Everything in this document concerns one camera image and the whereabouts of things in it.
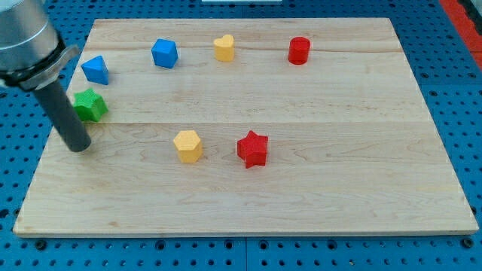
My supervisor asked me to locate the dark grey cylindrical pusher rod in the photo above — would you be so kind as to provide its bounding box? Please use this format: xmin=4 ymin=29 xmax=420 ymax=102
xmin=33 ymin=81 xmax=91 ymax=152

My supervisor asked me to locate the green star block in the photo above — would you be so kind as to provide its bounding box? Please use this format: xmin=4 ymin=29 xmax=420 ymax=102
xmin=73 ymin=88 xmax=108 ymax=122

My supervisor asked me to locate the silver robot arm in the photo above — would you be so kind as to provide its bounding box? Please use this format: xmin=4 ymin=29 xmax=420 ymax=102
xmin=1 ymin=0 xmax=91 ymax=152

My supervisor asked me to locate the wooden board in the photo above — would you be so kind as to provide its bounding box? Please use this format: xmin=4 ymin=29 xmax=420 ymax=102
xmin=13 ymin=18 xmax=478 ymax=238

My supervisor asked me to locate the blue triangle block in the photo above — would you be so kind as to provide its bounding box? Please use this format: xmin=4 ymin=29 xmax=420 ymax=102
xmin=81 ymin=56 xmax=109 ymax=85

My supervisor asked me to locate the blue cube block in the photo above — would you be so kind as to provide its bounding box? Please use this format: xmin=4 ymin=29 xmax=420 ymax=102
xmin=151 ymin=39 xmax=178 ymax=69

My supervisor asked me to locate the yellow hexagon block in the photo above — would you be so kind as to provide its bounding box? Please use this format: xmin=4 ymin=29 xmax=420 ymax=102
xmin=173 ymin=130 xmax=203 ymax=163

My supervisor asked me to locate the yellow heart block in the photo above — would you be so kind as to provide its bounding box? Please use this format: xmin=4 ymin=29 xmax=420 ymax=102
xmin=213 ymin=34 xmax=235 ymax=62

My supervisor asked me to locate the red star block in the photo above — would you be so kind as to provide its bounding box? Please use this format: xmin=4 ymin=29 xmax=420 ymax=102
xmin=237 ymin=130 xmax=269 ymax=169

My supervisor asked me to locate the red cylinder block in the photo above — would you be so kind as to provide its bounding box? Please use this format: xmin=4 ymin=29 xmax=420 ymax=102
xmin=288 ymin=36 xmax=311 ymax=65

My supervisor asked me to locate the red strip at right edge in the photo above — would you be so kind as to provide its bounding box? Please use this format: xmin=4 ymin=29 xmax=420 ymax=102
xmin=439 ymin=0 xmax=481 ymax=68

